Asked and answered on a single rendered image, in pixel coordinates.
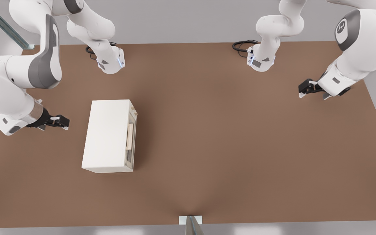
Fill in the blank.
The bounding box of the oven door with window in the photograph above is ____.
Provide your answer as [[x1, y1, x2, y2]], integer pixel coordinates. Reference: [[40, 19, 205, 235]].
[[124, 101, 138, 172]]

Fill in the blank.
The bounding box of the silver frame post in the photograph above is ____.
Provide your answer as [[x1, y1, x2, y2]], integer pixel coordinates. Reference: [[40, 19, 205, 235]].
[[0, 0, 35, 50], [179, 215, 205, 235]]

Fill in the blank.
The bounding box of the black cable loop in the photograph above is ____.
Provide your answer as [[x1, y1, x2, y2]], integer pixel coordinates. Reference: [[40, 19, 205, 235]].
[[232, 40, 260, 59], [86, 41, 118, 61]]

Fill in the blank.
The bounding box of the white oven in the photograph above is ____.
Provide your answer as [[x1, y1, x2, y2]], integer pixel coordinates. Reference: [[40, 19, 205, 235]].
[[81, 99, 138, 173]]

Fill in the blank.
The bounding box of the pale oven door handle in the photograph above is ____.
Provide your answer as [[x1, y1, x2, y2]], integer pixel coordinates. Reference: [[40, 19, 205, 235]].
[[126, 124, 134, 151]]

